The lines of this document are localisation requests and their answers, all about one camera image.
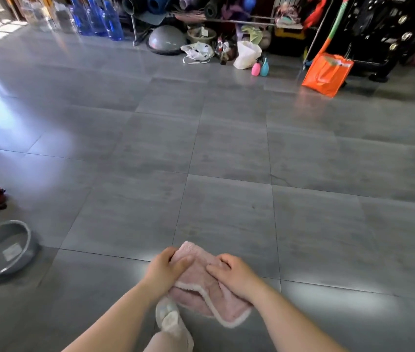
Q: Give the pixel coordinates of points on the grey half balance ball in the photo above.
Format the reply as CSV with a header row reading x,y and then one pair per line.
x,y
166,40

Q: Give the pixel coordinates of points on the yellow box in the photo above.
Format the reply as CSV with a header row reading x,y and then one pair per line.
x,y
289,34

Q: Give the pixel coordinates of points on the pink spray bottle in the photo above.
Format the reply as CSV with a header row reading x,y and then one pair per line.
x,y
255,68

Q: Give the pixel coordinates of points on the grey plastic basin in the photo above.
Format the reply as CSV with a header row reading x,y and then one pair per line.
x,y
1,249

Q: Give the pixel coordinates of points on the pink fluffy cloth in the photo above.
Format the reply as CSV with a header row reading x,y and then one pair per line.
x,y
207,289

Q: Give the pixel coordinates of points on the orange shopping bag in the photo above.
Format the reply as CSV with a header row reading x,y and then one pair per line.
x,y
326,73

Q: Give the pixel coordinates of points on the person's left thumb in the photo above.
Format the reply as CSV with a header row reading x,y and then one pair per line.
x,y
182,263

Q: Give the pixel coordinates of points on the person's white slipper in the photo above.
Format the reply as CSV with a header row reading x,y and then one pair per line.
x,y
172,318

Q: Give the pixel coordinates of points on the plain white plastic bag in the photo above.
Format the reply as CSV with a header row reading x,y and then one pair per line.
x,y
247,54

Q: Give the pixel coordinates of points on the white printed plastic bag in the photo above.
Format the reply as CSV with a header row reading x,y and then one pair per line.
x,y
197,51

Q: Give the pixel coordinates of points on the person's right thumb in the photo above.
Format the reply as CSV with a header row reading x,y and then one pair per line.
x,y
216,271

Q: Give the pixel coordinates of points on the teal spray bottle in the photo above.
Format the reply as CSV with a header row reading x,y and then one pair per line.
x,y
264,67

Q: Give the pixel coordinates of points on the person's right forearm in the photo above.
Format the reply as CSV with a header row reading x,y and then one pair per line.
x,y
295,326

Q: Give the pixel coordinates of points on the person's right hand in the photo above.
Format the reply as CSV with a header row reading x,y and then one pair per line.
x,y
237,277

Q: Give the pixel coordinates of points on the person's leg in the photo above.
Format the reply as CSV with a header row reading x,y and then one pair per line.
x,y
163,342

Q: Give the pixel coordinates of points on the green orange pole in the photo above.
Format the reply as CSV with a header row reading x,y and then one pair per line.
x,y
335,25

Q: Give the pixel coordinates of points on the blue water bottle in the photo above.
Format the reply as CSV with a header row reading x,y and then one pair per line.
x,y
113,20
80,17
96,16

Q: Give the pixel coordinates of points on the beige round pot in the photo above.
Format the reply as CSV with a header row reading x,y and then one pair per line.
x,y
201,35

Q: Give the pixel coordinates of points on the person's left hand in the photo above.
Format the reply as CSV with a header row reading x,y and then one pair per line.
x,y
159,271

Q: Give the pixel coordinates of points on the clear water jug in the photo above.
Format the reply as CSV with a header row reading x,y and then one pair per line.
x,y
33,12
62,15

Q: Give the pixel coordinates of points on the blue rolled yoga mat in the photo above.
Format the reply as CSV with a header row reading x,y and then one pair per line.
x,y
158,3

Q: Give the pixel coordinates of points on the person's left forearm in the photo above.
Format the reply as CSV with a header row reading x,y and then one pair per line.
x,y
112,318

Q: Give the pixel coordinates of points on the dark rolled yoga mat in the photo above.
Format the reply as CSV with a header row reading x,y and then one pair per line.
x,y
132,4

